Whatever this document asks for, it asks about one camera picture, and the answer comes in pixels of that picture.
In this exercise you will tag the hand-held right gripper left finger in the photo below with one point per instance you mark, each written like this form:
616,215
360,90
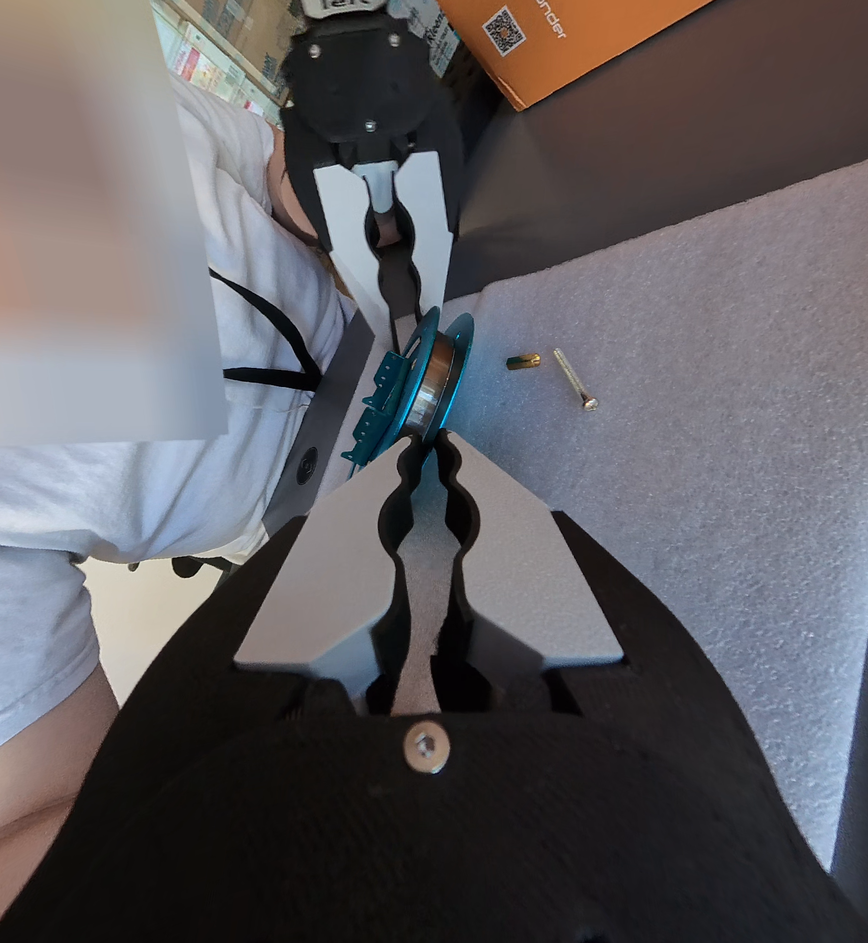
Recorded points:
316,589

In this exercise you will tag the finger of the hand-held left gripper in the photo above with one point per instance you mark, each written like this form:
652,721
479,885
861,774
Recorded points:
432,221
342,221

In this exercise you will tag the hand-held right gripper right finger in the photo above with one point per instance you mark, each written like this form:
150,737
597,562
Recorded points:
537,589

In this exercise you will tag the blue metal turntable bearing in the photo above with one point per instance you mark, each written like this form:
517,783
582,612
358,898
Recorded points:
434,383

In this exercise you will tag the long silver screw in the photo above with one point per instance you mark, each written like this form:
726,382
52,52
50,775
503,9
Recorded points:
572,376

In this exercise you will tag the person's left forearm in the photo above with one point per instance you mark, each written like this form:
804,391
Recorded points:
281,188

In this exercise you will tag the black round desk button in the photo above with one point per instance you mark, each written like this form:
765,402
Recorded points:
306,465

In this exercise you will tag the dark grey desk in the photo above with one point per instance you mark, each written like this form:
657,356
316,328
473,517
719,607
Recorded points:
662,147

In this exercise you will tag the white foam sheet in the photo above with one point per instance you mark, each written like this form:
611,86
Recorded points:
699,442

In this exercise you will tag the person's white shirt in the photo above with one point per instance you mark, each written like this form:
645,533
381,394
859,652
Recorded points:
110,516

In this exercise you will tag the orange cardboard box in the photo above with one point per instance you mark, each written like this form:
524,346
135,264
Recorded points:
588,44

